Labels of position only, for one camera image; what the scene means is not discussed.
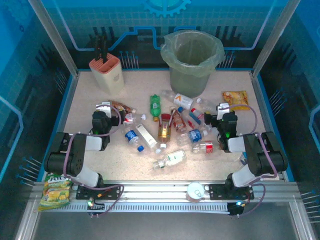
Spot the brown tea plastic bottle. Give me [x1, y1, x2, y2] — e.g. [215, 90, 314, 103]
[108, 99, 138, 114]

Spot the small bottle red label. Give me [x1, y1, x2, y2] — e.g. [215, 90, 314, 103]
[123, 112, 147, 126]

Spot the red cap plastic bottle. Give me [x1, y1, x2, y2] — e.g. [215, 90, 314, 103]
[190, 107, 208, 123]

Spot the clear bottle white cap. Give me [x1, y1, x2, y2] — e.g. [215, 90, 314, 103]
[196, 97, 218, 114]

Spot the crushed bottle with blue cap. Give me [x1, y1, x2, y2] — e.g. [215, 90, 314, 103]
[176, 128, 209, 146]

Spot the red label bottle yellow cap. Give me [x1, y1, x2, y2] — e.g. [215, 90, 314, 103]
[191, 139, 223, 155]

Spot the clear bottle white orange label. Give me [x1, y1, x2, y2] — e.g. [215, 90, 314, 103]
[161, 89, 195, 110]

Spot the amber bottle red white label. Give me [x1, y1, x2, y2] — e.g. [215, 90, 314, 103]
[170, 106, 188, 134]

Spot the bottle long white label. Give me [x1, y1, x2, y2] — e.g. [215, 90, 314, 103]
[135, 124, 163, 155]

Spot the green plastic bottle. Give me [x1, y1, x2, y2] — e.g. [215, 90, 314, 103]
[149, 93, 161, 123]

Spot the bottle red striped label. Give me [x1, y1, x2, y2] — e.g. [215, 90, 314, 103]
[157, 113, 173, 150]

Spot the clear bottle green white label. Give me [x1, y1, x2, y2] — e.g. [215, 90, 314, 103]
[152, 149, 188, 171]

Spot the metal mesh waste bin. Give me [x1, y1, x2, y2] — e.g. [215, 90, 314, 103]
[163, 31, 222, 99]

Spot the yellow chips bag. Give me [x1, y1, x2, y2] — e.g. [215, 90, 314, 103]
[222, 90, 250, 111]

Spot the beige knife block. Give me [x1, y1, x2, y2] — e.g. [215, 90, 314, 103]
[89, 54, 125, 96]

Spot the tin can with pull tab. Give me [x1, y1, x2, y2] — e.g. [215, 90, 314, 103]
[186, 181, 206, 203]

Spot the green yellow snack bag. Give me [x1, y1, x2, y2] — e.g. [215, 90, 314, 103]
[37, 172, 74, 212]

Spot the black controller board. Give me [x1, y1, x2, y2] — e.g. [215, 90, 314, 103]
[227, 199, 249, 218]
[86, 197, 106, 219]

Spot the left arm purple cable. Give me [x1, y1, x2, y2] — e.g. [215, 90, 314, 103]
[62, 104, 125, 217]

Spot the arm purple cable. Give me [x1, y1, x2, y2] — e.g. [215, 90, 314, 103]
[62, 104, 125, 217]
[223, 104, 279, 218]

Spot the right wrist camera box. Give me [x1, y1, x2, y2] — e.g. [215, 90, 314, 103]
[216, 101, 232, 120]

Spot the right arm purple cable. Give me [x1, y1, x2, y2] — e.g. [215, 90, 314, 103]
[223, 104, 279, 218]

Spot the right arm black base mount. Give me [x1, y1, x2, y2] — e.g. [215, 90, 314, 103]
[208, 183, 255, 201]

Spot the black handled knife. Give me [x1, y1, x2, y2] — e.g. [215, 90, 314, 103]
[94, 36, 103, 62]
[100, 34, 109, 63]

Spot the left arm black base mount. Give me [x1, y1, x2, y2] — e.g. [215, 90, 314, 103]
[75, 183, 124, 201]

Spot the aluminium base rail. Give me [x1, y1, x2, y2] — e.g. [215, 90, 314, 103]
[31, 180, 301, 204]

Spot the slotted grey cable duct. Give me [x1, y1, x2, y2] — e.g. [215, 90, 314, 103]
[41, 201, 231, 214]

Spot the aluminium frame post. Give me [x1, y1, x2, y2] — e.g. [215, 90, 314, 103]
[27, 0, 80, 77]
[250, 0, 301, 77]

